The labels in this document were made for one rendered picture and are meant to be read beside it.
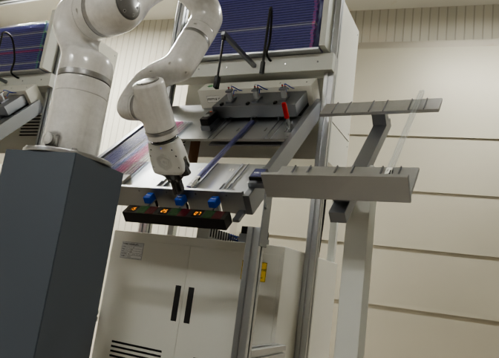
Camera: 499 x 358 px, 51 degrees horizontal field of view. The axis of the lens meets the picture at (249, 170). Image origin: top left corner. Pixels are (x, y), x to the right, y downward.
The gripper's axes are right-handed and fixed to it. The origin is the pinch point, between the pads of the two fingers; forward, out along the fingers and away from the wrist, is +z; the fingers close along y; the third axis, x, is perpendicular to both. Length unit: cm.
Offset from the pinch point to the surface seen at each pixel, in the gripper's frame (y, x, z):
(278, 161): 20.9, 24.5, 4.5
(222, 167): 3.8, 19.6, 4.4
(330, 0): 22, 95, -28
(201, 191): 6.1, 2.0, 2.7
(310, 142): 14, 73, 22
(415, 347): 32, 176, 241
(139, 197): -17.0, 2.0, 6.0
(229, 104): -11, 58, -2
